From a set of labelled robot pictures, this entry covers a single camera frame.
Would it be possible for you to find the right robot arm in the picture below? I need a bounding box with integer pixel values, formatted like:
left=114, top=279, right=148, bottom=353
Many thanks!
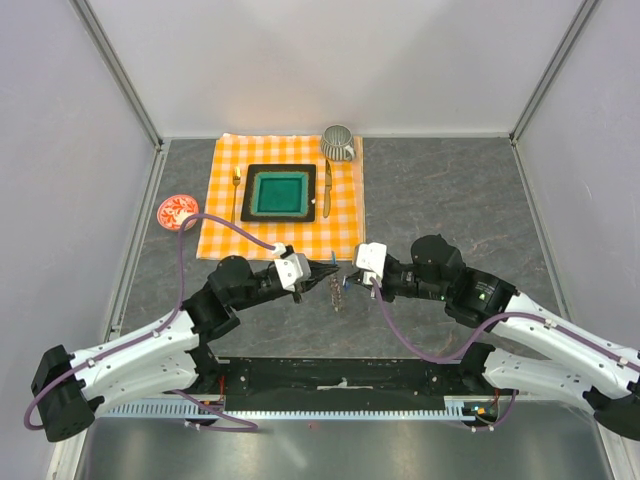
left=345, top=235, right=639, bottom=440

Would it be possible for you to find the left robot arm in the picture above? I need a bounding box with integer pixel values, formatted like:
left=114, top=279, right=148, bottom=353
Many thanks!
left=27, top=253, right=339, bottom=443

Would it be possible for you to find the yellow checkered cloth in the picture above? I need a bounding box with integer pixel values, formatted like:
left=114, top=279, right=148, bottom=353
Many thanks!
left=204, top=133, right=365, bottom=261

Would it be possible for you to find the black teal square plate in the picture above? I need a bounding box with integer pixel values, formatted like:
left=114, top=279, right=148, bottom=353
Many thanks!
left=240, top=164, right=317, bottom=223

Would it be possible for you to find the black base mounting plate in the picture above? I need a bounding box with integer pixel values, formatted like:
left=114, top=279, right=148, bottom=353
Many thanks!
left=184, top=357, right=495, bottom=407

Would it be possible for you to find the gold knife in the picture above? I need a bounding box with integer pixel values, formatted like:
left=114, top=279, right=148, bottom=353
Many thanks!
left=323, top=159, right=333, bottom=218

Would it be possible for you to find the gold fork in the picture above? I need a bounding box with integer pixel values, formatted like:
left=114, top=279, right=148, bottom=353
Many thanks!
left=230, top=166, right=241, bottom=224

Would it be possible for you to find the red white patterned bowl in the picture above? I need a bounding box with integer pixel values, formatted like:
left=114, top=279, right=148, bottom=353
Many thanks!
left=156, top=194, right=199, bottom=232

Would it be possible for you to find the grey striped mug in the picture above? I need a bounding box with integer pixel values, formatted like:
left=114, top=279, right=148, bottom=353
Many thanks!
left=320, top=125, right=356, bottom=162

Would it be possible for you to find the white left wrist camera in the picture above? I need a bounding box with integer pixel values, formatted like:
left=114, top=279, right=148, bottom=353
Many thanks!
left=273, top=242, right=311, bottom=292

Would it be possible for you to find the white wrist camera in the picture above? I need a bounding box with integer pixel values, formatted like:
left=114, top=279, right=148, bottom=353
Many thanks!
left=353, top=242, right=387, bottom=298
left=273, top=242, right=311, bottom=292

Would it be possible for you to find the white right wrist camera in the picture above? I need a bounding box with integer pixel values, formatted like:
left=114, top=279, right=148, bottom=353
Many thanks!
left=353, top=242, right=387, bottom=298

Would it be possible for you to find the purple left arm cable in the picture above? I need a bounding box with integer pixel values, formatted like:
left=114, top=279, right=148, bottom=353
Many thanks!
left=23, top=213, right=284, bottom=434

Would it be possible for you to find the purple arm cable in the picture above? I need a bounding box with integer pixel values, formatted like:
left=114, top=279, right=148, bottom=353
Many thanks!
left=372, top=279, right=640, bottom=434
left=23, top=213, right=284, bottom=434

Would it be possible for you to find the grey slotted cable duct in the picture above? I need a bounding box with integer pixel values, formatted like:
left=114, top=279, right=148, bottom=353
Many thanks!
left=102, top=396, right=497, bottom=421

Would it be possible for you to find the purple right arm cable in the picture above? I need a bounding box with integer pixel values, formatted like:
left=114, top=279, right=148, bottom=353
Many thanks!
left=372, top=279, right=640, bottom=434

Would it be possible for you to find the aluminium corner post left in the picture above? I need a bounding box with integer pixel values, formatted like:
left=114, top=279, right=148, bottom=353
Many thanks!
left=69, top=0, right=164, bottom=150

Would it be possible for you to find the aluminium corner post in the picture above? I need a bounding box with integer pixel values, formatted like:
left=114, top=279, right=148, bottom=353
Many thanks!
left=509, top=0, right=600, bottom=147
left=69, top=0, right=164, bottom=150

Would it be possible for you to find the aluminium corner post right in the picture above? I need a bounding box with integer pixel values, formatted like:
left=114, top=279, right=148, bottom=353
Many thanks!
left=509, top=0, right=600, bottom=147

